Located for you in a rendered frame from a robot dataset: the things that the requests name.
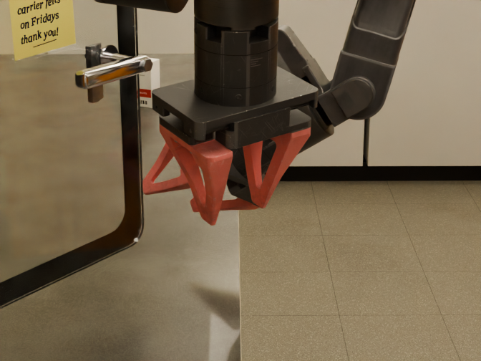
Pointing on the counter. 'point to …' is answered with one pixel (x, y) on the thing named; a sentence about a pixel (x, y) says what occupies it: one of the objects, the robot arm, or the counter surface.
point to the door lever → (112, 68)
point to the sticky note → (41, 26)
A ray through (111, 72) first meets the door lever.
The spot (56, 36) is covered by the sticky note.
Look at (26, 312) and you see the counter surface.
